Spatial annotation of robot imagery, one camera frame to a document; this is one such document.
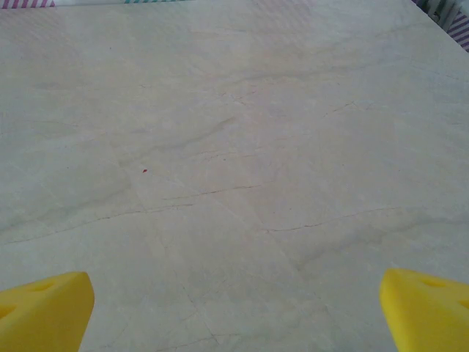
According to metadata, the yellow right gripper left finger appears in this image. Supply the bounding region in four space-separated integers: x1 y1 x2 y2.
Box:
0 270 96 352

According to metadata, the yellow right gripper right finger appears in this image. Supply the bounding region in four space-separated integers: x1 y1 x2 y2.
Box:
378 267 469 352

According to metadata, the aluminium frame post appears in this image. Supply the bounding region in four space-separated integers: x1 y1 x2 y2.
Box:
417 0 465 32

